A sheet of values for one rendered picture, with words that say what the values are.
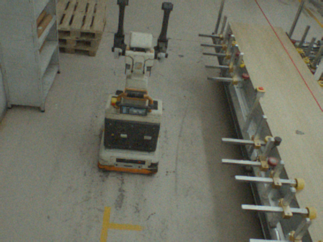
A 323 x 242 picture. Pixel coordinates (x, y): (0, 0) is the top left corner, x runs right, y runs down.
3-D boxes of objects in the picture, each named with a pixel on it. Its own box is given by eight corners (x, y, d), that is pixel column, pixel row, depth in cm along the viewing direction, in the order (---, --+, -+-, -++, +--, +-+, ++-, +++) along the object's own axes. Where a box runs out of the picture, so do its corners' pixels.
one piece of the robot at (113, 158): (150, 166, 350) (151, 161, 345) (109, 162, 348) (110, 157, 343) (150, 164, 352) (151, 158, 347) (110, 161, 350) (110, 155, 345)
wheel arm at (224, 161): (221, 165, 277) (222, 161, 274) (220, 162, 280) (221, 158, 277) (273, 169, 280) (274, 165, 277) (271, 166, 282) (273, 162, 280)
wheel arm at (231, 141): (221, 143, 297) (222, 140, 295) (220, 140, 300) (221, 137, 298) (269, 147, 300) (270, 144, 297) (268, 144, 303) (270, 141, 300)
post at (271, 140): (252, 179, 294) (270, 139, 265) (252, 176, 296) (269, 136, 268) (256, 179, 294) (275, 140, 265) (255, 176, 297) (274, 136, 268)
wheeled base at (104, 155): (157, 176, 360) (160, 160, 345) (96, 170, 357) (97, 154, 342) (157, 132, 414) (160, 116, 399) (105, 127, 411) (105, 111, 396)
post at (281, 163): (260, 203, 273) (280, 163, 244) (259, 199, 276) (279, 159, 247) (264, 203, 273) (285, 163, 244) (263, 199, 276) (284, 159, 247)
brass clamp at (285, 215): (281, 219, 230) (284, 214, 227) (276, 201, 241) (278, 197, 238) (290, 219, 231) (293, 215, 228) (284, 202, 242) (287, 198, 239)
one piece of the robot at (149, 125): (154, 162, 358) (165, 99, 308) (102, 157, 355) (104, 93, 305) (155, 139, 385) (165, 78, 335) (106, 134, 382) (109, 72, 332)
